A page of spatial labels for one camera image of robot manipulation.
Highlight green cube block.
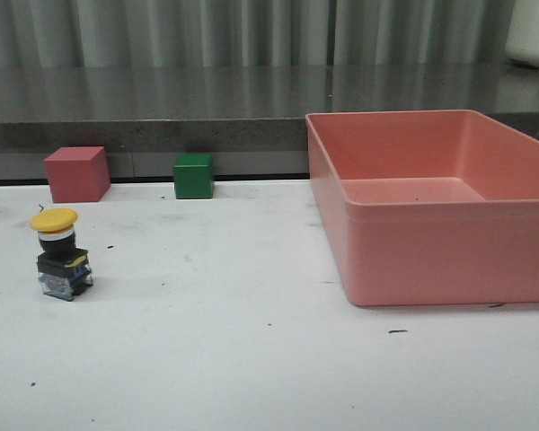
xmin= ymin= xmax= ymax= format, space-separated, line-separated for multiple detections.
xmin=172 ymin=154 xmax=214 ymax=199

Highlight pink cube block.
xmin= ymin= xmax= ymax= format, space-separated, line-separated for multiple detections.
xmin=44 ymin=146 xmax=110 ymax=203

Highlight grey pleated curtain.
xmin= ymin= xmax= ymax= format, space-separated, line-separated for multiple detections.
xmin=0 ymin=1 xmax=513 ymax=68

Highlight yellow mushroom push button switch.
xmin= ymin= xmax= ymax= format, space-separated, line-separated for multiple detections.
xmin=30 ymin=207 xmax=93 ymax=302

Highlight pink plastic bin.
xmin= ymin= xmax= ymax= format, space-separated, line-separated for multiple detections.
xmin=306 ymin=110 xmax=539 ymax=306

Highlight white appliance in background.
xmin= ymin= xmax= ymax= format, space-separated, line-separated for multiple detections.
xmin=505 ymin=0 xmax=539 ymax=68

